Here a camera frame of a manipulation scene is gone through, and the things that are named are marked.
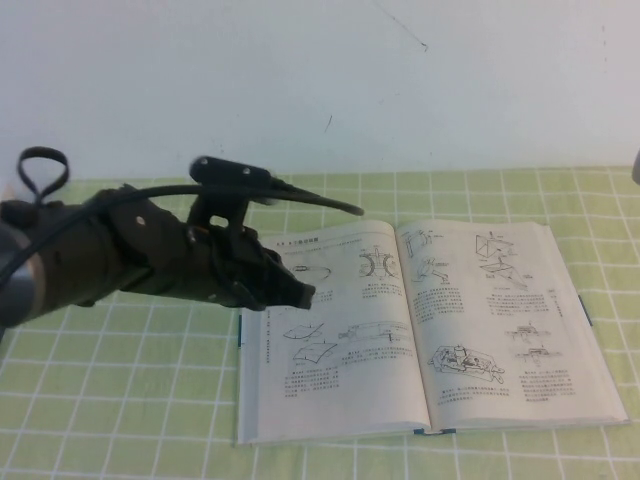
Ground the book with diagrams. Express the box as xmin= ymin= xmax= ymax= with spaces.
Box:
xmin=235 ymin=219 xmax=631 ymax=447

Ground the black looped strap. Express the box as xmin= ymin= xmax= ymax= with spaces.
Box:
xmin=17 ymin=146 xmax=70 ymax=207

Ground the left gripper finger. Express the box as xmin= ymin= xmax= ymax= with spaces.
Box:
xmin=262 ymin=248 xmax=317 ymax=311

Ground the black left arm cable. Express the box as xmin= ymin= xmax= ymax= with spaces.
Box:
xmin=0 ymin=180 xmax=364 ymax=284

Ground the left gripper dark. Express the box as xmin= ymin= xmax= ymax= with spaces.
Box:
xmin=30 ymin=185 xmax=282 ymax=313

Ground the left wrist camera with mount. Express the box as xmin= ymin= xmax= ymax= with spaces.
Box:
xmin=187 ymin=155 xmax=275 ymax=236

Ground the green checked tablecloth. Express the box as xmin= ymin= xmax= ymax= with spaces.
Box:
xmin=0 ymin=167 xmax=640 ymax=480

